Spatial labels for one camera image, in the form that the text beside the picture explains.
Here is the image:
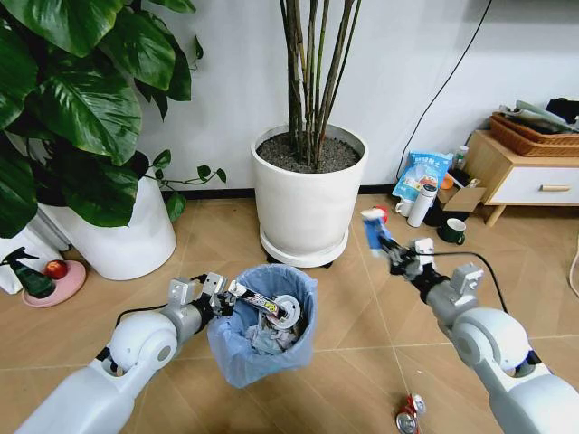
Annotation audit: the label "grey-green cloth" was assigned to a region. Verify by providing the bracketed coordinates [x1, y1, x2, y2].
[498, 99, 576, 136]

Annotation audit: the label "white thermos bottle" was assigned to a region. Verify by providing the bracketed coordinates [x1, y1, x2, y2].
[406, 183, 440, 229]

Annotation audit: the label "trash bin with blue bag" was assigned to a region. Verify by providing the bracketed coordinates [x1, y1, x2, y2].
[206, 264, 319, 390]

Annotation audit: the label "white wheeled pot tray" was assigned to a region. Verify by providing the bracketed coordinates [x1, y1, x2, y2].
[259, 229, 351, 269]

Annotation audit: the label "dark green mug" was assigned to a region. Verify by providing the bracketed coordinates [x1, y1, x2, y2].
[436, 217, 468, 247]

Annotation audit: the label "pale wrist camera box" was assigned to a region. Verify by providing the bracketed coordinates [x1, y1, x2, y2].
[413, 238, 437, 259]
[201, 271, 228, 297]

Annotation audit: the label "brown wicker basket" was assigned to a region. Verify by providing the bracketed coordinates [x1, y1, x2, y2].
[488, 112, 579, 159]

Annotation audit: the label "black cloth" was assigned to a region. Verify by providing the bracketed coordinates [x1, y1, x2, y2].
[544, 96, 579, 127]

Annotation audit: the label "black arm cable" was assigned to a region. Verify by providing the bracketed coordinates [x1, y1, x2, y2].
[416, 250, 511, 314]
[114, 272, 210, 327]

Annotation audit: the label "blue and white snack bag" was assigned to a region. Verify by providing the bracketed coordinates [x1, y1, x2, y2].
[391, 149, 454, 203]

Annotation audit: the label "open cardboard box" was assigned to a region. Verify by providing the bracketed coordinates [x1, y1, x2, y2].
[435, 184, 489, 214]

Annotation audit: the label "black wall cable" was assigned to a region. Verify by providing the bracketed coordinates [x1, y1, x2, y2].
[396, 0, 495, 183]

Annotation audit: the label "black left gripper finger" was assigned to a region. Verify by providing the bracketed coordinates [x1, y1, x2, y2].
[215, 295, 237, 318]
[225, 279, 249, 301]

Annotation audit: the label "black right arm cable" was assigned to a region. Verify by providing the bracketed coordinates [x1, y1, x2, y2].
[416, 250, 511, 314]

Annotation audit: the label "colourful snack wrapper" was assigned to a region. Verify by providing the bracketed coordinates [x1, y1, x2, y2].
[236, 288, 282, 316]

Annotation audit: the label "crushed red can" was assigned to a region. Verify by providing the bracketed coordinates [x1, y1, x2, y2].
[394, 392, 428, 433]

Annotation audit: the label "crumpled white paper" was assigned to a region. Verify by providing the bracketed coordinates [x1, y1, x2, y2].
[245, 315, 303, 357]

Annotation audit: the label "white rounded plant pot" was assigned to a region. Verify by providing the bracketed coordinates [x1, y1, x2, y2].
[37, 175, 178, 282]

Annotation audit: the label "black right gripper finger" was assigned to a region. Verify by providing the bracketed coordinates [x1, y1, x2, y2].
[373, 246, 402, 275]
[378, 228, 411, 258]

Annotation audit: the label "white cylindrical plant pot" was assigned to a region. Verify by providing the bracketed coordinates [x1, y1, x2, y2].
[250, 123, 370, 264]

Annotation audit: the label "tall thin-stemmed plant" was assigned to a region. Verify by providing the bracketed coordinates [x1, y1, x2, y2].
[277, 0, 364, 174]

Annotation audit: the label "pink plate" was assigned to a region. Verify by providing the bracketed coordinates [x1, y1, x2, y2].
[21, 259, 88, 309]

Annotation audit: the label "blue drink carton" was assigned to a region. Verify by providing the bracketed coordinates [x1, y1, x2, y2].
[360, 206, 393, 259]

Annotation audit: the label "dark green spray bottle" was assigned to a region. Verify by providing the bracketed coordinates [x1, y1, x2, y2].
[0, 246, 59, 300]

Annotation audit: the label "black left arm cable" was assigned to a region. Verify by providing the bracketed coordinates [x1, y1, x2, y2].
[114, 272, 210, 327]

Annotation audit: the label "wooden cabinet with white drawer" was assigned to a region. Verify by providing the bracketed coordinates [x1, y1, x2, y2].
[464, 129, 579, 228]

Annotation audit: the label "red apple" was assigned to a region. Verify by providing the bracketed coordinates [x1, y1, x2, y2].
[43, 259, 70, 281]

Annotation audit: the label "large green leafy plant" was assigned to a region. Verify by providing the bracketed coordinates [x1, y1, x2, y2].
[0, 0, 228, 240]

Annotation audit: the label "white cable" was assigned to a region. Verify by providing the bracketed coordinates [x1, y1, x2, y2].
[567, 245, 579, 291]

